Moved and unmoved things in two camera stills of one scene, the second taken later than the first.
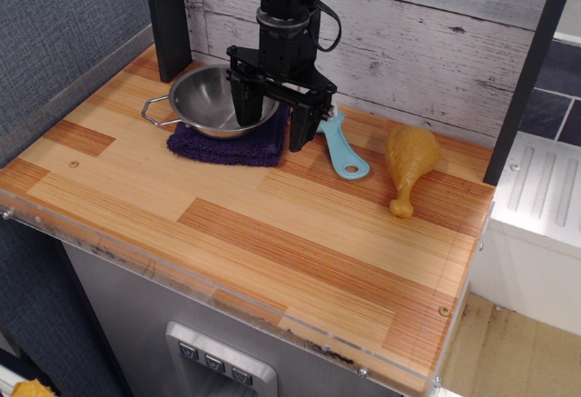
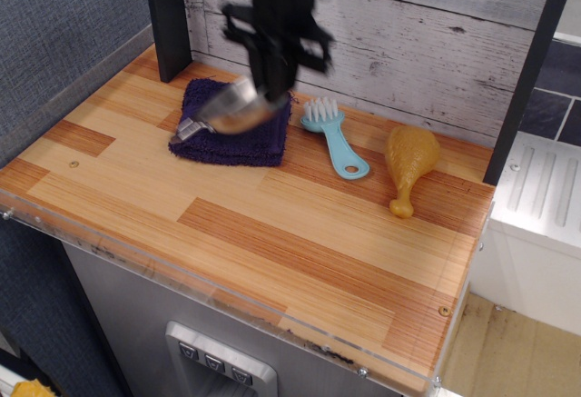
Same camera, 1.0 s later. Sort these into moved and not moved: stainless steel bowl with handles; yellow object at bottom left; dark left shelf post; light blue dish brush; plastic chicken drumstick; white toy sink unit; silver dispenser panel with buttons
Moved: stainless steel bowl with handles
Not moved: light blue dish brush; white toy sink unit; plastic chicken drumstick; dark left shelf post; yellow object at bottom left; silver dispenser panel with buttons
